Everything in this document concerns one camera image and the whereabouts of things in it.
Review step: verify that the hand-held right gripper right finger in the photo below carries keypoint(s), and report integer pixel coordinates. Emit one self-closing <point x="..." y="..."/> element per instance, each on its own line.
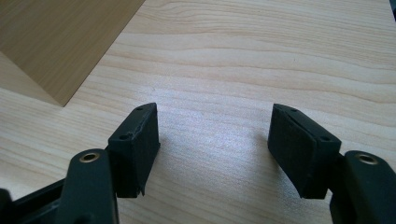
<point x="300" y="149"/>

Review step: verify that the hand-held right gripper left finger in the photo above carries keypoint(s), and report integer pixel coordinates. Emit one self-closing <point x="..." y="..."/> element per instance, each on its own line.
<point x="135" y="155"/>

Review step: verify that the wooden tea box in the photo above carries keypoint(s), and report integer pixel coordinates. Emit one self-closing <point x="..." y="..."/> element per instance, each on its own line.
<point x="62" y="43"/>

